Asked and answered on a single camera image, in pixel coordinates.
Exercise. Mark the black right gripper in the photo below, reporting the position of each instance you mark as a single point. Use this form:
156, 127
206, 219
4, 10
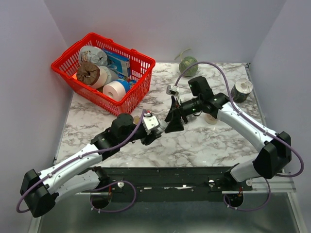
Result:
174, 117

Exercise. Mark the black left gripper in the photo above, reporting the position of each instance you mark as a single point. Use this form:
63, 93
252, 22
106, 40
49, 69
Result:
147, 141

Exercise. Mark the grey bottle white cap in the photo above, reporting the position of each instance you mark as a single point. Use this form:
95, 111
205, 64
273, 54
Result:
162, 126

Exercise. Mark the clear bottle of yellow pills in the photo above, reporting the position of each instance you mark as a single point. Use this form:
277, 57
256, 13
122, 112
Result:
137, 120

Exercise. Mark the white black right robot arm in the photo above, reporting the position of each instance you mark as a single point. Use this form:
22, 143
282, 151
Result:
273, 154

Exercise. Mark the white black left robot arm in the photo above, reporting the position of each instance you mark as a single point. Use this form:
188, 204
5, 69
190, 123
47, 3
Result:
39, 190

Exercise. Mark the cream lotion pump bottle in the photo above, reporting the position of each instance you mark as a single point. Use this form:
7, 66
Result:
210, 119

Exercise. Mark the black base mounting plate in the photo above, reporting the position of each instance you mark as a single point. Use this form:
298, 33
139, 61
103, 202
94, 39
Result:
164, 184

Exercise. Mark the green netted melon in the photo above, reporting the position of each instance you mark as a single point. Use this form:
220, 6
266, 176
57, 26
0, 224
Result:
186, 64

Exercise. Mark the white toilet roll blue wrap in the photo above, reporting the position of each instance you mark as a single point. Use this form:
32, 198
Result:
117, 89

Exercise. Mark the red plastic shopping basket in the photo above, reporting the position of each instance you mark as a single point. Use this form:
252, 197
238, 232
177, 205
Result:
141, 67

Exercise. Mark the blue white cardboard box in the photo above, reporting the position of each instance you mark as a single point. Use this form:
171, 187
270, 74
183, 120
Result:
118, 63

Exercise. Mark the brown wrapped toilet roll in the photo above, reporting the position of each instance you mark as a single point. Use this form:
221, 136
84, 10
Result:
92, 75

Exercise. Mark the grey wrapped toilet roll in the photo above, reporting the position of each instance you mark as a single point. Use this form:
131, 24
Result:
94, 55

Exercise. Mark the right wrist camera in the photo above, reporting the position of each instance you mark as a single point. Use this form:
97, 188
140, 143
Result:
173, 90

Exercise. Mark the aluminium rail frame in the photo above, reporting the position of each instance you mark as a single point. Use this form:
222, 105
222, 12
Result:
267, 208

